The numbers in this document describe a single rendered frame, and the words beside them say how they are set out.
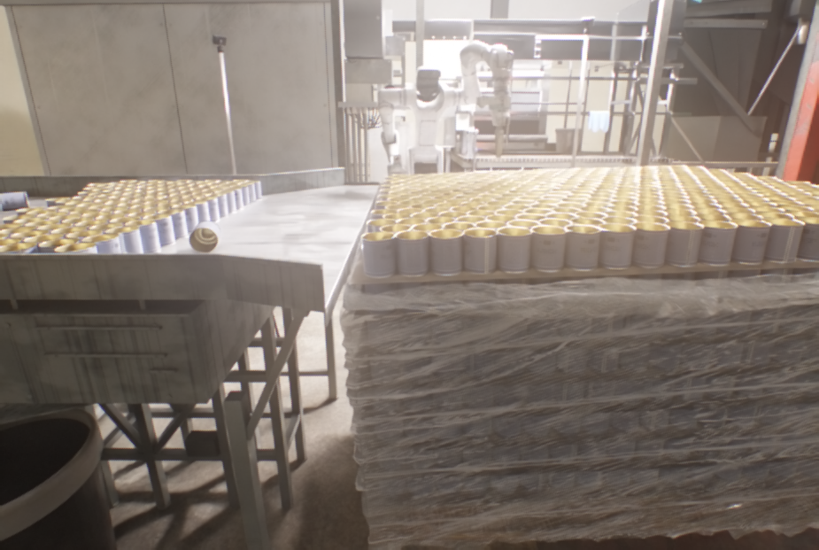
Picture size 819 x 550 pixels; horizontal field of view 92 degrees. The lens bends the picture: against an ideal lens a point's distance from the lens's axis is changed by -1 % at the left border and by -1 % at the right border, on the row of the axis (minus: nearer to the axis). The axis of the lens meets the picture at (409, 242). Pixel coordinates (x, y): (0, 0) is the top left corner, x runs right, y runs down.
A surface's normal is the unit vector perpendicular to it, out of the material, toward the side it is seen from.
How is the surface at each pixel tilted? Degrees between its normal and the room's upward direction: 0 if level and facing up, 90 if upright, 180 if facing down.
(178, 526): 0
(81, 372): 90
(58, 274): 90
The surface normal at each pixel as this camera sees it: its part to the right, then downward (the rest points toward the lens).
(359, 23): 0.01, 0.28
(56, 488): 0.96, 0.08
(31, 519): 0.85, 0.15
